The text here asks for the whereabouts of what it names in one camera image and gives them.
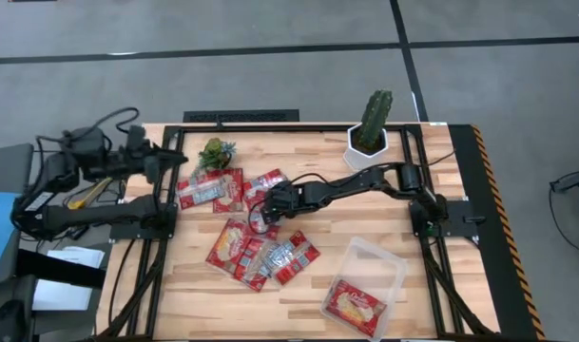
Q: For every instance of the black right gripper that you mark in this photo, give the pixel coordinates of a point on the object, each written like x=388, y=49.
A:
x=291, y=197

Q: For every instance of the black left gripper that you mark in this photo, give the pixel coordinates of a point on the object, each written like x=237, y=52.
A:
x=144, y=161

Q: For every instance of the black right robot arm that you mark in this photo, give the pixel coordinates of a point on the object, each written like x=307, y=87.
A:
x=355, y=183

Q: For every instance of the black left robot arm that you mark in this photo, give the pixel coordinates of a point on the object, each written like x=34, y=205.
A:
x=103, y=214

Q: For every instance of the small succulent plant dark pot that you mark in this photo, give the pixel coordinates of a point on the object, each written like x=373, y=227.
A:
x=214, y=154

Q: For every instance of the yellow tool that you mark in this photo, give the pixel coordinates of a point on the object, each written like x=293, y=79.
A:
x=90, y=192

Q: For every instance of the white hexagonal plant pot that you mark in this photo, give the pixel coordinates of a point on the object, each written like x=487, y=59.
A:
x=362, y=157

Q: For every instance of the clear plastic bin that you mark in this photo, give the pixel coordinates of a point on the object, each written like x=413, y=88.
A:
x=379, y=271

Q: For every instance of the tall green cactus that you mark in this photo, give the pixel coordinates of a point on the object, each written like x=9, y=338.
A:
x=374, y=119

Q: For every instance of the white paper sheets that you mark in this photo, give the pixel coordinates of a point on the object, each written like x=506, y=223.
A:
x=65, y=290

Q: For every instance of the black hazard-striped table edge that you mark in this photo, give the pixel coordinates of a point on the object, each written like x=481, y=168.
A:
x=488, y=237

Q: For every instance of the black aluminium table frame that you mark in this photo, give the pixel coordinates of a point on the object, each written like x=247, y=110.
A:
x=294, y=128

